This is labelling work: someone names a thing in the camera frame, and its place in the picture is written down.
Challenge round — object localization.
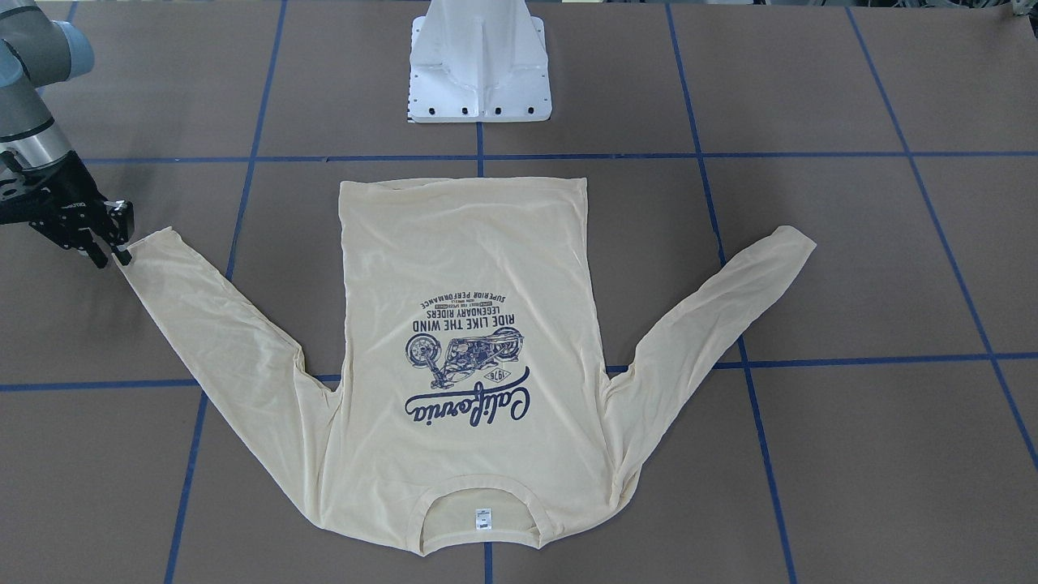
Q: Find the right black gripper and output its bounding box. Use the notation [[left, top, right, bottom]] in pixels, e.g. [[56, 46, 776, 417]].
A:
[[1, 149, 134, 268]]

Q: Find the brown paper table cover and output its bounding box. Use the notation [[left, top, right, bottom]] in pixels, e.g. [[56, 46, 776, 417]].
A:
[[2, 1, 1036, 583]]

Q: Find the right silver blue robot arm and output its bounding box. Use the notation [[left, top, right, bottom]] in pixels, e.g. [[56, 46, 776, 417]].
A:
[[1, 1, 134, 268]]

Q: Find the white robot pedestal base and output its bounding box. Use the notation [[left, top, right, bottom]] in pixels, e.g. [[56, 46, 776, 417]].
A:
[[407, 1, 553, 123]]

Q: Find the cream long sleeve shirt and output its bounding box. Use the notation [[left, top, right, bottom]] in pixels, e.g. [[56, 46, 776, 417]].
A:
[[122, 177, 816, 556]]

